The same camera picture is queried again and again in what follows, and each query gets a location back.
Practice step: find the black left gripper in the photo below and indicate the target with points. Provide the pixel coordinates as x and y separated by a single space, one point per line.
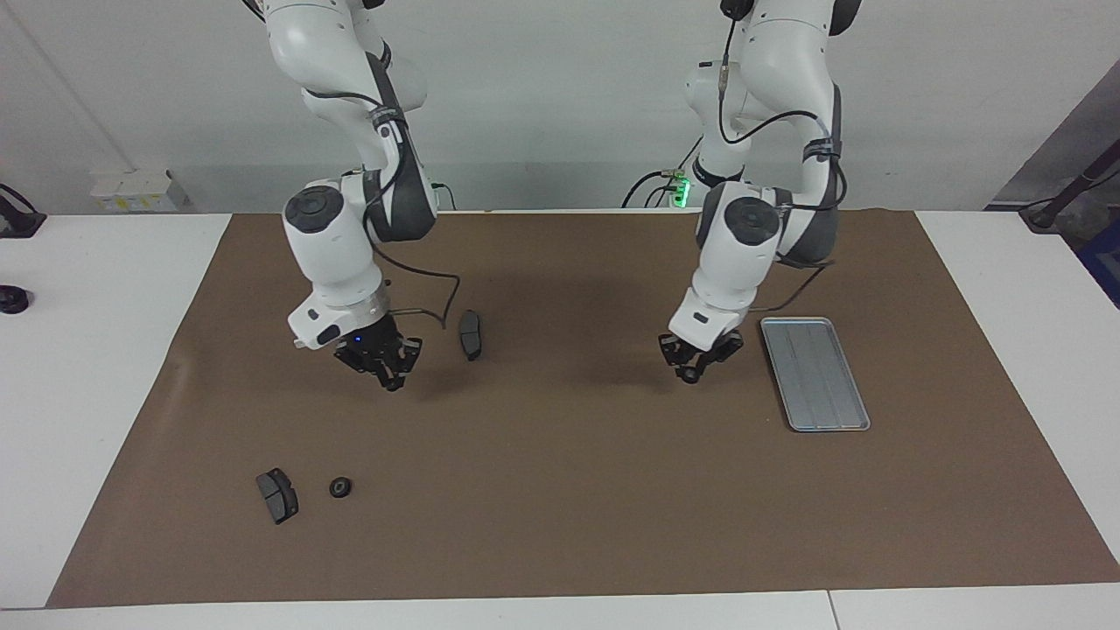
700 352

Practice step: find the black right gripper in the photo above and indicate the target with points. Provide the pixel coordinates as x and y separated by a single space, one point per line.
381 348

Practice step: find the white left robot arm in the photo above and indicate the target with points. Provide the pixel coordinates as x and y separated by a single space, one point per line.
744 245

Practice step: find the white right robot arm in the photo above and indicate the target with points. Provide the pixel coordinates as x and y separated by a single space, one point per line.
332 236

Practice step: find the silver metal tray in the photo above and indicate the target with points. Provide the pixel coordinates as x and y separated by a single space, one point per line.
814 376

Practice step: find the dark grey brake pad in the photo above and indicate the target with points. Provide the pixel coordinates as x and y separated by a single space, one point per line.
471 337
278 499

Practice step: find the brown table mat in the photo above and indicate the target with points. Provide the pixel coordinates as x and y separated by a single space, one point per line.
525 481

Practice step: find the black round knob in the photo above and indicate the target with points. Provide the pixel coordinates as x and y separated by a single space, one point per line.
12 300

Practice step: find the black stand pole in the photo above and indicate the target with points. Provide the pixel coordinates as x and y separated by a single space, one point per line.
1050 210

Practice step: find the black table clamp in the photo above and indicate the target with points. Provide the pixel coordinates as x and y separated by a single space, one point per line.
17 223

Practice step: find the blue crate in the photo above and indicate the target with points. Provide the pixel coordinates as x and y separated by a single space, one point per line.
1104 262

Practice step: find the white wall socket box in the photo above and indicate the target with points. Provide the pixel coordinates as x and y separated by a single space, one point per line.
131 188

